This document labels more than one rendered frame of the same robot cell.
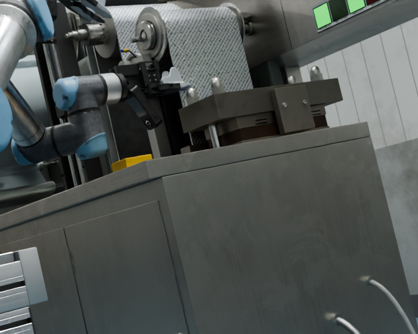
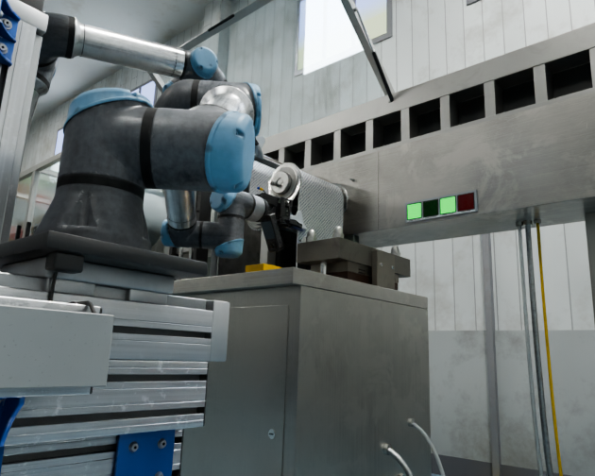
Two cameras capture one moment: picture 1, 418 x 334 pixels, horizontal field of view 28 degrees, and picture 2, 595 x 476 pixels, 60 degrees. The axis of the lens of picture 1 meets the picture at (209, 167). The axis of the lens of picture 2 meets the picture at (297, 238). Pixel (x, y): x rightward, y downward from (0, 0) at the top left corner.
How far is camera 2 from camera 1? 0.68 m
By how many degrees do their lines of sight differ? 16
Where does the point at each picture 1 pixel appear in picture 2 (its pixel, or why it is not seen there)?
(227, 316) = (319, 424)
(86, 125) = (232, 228)
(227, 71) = (330, 229)
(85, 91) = (240, 201)
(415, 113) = not seen: hidden behind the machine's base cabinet
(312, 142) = (396, 299)
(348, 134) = (416, 302)
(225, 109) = (344, 251)
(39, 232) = not seen: hidden behind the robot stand
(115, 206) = (235, 302)
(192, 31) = (315, 191)
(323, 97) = (399, 270)
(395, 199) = not seen: hidden behind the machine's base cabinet
